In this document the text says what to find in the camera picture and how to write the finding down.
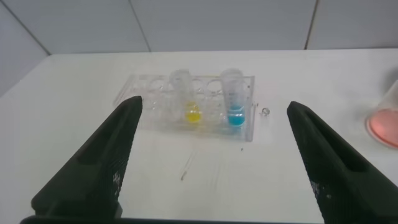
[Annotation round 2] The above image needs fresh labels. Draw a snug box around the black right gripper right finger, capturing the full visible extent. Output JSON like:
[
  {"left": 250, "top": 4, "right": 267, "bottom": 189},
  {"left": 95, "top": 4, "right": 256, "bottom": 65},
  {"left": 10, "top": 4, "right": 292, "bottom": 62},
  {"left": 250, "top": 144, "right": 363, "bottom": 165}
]
[{"left": 286, "top": 100, "right": 398, "bottom": 224}]

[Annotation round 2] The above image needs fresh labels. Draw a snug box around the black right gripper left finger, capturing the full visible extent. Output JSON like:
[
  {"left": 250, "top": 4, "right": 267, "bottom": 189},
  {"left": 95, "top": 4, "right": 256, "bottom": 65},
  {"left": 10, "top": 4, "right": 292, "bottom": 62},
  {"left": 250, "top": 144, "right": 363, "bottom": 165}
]
[{"left": 30, "top": 95, "right": 144, "bottom": 219}]

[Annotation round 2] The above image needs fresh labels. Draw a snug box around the test tube with yellow pigment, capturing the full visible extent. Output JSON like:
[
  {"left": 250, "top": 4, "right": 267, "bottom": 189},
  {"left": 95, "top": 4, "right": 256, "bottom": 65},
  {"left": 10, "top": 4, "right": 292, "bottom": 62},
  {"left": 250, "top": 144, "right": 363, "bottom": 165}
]
[{"left": 169, "top": 68, "right": 203, "bottom": 125}]

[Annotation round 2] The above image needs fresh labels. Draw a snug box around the clear plastic measuring beaker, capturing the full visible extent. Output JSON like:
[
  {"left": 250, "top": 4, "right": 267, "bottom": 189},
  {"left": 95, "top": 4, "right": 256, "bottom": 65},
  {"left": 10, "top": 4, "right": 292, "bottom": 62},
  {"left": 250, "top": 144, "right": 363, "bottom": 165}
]
[{"left": 364, "top": 78, "right": 398, "bottom": 149}]

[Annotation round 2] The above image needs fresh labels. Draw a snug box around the test tube with blue pigment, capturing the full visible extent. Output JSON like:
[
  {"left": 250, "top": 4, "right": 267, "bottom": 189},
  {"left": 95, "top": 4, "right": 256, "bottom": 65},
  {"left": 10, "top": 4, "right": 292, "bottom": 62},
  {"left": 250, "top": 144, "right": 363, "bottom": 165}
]
[{"left": 220, "top": 68, "right": 248, "bottom": 128}]

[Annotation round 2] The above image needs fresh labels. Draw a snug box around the clear acrylic test tube rack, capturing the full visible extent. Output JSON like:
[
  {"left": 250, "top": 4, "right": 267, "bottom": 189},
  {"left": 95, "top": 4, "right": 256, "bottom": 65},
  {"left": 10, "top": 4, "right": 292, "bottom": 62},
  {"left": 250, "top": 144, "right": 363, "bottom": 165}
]
[{"left": 113, "top": 72, "right": 257, "bottom": 143}]

